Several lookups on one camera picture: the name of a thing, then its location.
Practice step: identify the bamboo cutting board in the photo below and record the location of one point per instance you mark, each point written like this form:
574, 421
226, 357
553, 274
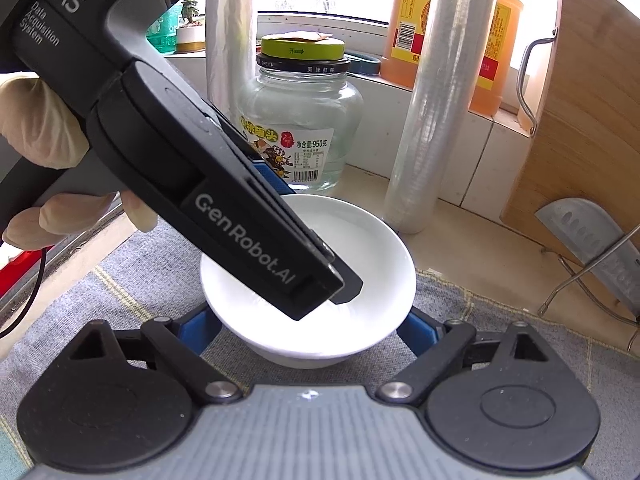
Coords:
587, 141

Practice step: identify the left gloved hand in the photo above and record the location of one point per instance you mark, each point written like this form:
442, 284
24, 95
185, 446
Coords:
38, 125

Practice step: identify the small potted plant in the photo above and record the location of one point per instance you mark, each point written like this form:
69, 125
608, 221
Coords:
191, 33

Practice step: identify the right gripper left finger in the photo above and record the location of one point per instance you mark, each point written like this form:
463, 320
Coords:
115, 399

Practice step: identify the metal wire rack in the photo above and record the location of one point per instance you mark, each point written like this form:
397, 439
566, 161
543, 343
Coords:
576, 278

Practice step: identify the large clear glass jar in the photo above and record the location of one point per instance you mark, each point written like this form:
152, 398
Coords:
300, 112

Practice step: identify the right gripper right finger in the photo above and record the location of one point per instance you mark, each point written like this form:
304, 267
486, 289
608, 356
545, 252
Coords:
493, 401

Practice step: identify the orange oil jug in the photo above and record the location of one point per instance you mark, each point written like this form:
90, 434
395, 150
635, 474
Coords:
496, 61
404, 41

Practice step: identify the plastic wrap roll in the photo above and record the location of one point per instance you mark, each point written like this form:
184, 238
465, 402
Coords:
456, 36

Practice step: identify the kitchen knife black handle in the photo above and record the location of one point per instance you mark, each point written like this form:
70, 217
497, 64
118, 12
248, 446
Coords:
588, 231

